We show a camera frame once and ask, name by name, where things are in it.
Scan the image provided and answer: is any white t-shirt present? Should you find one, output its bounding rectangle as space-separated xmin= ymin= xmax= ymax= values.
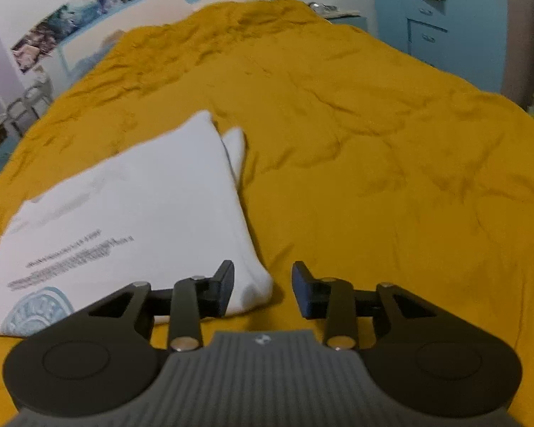
xmin=0 ymin=111 xmax=273 ymax=336

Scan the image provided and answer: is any mustard yellow bed blanket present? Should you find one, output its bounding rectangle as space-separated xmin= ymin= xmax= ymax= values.
xmin=0 ymin=0 xmax=534 ymax=426

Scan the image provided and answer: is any grey metal chair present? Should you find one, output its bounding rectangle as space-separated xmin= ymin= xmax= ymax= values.
xmin=6 ymin=79 xmax=54 ymax=138

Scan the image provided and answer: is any blue wardrobe cabinet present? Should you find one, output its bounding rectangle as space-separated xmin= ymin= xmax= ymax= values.
xmin=374 ymin=0 xmax=507 ymax=93

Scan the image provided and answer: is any blue nightstand with items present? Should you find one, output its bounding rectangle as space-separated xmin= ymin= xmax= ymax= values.
xmin=308 ymin=2 xmax=367 ymax=31

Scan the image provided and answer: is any white blue headboard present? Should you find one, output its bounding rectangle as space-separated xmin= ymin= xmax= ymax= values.
xmin=58 ymin=0 xmax=252 ymax=83

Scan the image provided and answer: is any wall posters strip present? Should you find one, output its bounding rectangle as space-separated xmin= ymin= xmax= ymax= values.
xmin=10 ymin=0 xmax=134 ymax=73

